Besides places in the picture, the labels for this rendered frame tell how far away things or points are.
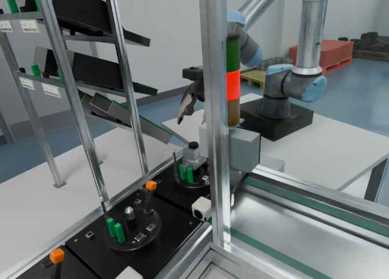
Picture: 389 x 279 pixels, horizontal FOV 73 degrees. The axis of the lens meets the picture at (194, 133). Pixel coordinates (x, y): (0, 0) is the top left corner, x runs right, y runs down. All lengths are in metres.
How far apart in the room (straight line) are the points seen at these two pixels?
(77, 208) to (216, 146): 0.66
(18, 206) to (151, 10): 3.47
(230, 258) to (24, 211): 0.74
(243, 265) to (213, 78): 0.42
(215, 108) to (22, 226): 0.79
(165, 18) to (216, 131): 3.87
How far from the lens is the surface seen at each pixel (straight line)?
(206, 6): 0.43
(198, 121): 1.46
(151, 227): 0.66
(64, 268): 0.71
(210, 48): 0.43
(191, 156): 0.76
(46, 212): 1.07
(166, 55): 4.33
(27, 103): 1.03
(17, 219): 1.10
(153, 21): 4.20
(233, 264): 0.68
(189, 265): 0.64
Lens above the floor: 1.48
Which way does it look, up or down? 27 degrees down
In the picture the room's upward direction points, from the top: 5 degrees counter-clockwise
